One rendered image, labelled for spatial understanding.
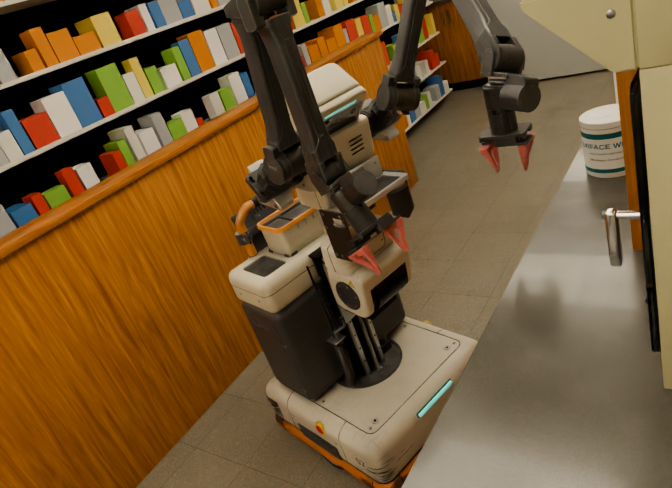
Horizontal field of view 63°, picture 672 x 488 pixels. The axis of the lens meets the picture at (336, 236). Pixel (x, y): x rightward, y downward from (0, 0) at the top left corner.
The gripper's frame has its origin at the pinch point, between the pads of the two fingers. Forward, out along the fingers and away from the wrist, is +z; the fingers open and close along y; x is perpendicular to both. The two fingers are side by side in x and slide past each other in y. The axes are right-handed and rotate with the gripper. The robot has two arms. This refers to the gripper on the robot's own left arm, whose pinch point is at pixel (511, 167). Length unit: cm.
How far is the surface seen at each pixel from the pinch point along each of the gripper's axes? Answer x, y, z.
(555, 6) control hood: -46, 26, -40
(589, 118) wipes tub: 27.8, 11.1, 0.8
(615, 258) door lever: -42, 28, -4
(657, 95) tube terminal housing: -46, 35, -29
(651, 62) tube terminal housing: -46, 35, -32
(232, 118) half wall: 73, -159, -3
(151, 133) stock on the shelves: 64, -212, -5
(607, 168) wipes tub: 23.6, 14.8, 12.9
